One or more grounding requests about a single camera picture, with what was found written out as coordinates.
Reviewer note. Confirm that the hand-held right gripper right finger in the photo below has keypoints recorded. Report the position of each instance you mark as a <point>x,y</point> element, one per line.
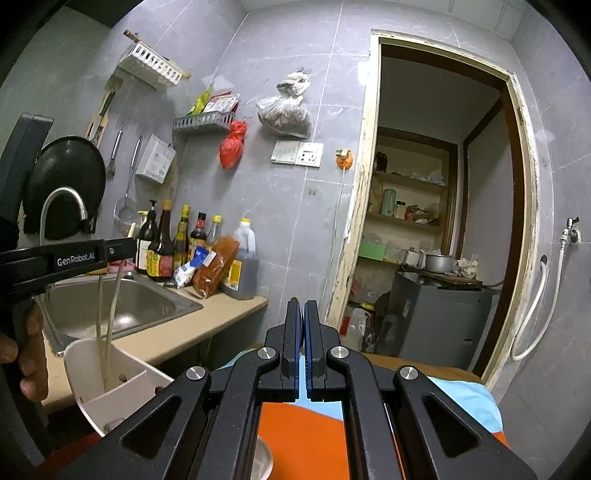
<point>311,344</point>

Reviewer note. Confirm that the pale wooden chopstick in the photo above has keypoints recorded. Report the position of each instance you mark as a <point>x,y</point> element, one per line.
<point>113,314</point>

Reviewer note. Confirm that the curved steel faucet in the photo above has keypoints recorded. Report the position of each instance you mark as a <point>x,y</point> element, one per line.
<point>60,192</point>

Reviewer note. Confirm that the clear bottle yellow cap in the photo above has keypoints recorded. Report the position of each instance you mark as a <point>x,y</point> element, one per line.
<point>214,233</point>

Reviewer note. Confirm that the crumpled white cloth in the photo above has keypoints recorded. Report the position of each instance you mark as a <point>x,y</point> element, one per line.
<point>468,266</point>

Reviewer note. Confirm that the sauce bottle yellow cap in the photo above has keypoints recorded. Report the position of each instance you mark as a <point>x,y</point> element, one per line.
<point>181,235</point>

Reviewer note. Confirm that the grey wall basket shelf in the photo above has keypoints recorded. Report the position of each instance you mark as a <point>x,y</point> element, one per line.
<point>203,122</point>

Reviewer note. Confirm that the worn wooden door frame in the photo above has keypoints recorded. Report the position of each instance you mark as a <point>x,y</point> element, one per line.
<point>364,184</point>

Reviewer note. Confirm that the white wall box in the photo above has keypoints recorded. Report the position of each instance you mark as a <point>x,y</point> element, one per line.
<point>156,159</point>

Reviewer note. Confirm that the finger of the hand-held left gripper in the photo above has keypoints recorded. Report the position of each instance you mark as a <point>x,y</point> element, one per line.
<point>122,250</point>

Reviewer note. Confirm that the orange plug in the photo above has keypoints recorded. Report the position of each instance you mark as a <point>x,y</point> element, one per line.
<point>344,159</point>

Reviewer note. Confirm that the grey cabinet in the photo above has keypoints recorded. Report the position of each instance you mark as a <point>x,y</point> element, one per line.
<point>438,318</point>

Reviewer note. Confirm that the green box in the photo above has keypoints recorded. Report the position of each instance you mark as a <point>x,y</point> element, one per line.
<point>371,250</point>

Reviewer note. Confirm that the dark sauce bottle brown cap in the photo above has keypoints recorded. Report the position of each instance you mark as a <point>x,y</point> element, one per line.
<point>161,249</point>

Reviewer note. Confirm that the clear bag of dried goods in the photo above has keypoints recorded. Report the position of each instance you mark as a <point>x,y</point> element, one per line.
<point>284,117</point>

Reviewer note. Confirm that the white wall socket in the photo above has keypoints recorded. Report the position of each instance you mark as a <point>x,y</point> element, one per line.
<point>309,154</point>

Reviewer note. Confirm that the white red plastic bag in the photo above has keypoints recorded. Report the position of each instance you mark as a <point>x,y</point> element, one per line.
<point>354,325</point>

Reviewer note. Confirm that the stainless steel sink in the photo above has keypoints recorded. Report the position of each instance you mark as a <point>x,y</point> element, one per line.
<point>138,304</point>

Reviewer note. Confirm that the steel mesh strainer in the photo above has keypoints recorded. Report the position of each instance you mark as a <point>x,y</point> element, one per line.
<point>127,207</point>

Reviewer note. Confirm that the white utensil holder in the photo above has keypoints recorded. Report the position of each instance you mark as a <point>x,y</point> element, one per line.
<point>85,364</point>

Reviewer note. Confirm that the sauce bottle red cap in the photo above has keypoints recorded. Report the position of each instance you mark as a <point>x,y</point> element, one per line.
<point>198,230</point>

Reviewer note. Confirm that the wall tap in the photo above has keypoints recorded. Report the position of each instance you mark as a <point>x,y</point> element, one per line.
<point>571,231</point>

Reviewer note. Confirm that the metal bowl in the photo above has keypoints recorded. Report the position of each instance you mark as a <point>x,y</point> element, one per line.
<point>264,459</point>

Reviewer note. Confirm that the dark pump bottle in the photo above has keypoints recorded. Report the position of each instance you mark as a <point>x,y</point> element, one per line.
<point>146,244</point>

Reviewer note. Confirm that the person's left hand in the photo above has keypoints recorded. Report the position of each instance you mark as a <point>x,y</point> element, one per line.
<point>30,364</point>

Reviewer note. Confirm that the wooden shelf unit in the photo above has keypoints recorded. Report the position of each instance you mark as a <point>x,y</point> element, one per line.
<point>408,178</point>

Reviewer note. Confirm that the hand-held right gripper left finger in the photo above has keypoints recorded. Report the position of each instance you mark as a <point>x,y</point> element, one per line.
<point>295,344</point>

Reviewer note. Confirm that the blue orange striped cloth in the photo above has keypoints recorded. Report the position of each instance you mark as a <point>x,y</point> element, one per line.
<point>466,401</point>

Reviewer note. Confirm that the yellow green packet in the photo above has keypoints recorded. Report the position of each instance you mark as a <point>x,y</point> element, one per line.
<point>201,102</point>

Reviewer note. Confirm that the green thermos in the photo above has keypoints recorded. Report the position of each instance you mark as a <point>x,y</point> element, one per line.
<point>388,201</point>

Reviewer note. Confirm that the red white packets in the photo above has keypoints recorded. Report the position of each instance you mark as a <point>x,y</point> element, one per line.
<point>225,102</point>

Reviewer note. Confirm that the black wok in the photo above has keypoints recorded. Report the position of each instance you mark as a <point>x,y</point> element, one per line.
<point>69,166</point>

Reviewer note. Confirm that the metal pot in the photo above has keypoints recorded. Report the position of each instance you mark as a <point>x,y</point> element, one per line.
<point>438,263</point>

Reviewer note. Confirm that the white wall switch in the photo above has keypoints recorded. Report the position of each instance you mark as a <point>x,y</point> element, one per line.
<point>284,152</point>

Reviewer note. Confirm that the blue white packet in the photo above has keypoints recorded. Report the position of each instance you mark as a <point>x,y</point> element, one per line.
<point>187,273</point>

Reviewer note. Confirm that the wooden cutting board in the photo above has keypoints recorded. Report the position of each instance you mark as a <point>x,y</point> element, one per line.
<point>94,131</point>

